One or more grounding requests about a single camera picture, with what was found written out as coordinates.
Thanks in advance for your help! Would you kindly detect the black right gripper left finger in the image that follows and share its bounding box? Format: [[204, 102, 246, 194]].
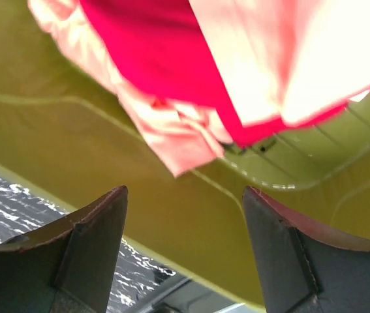
[[0, 186, 128, 312]]

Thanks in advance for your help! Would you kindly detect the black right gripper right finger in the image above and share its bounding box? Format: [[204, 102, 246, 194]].
[[243, 186, 370, 312]]

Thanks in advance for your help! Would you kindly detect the red t shirt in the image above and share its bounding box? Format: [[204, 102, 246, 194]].
[[81, 1, 370, 147]]

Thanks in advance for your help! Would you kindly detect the olive green plastic bin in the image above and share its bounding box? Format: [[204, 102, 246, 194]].
[[0, 1, 370, 306]]

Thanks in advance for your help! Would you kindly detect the pink t shirt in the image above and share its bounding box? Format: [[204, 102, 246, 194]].
[[27, 1, 370, 176]]

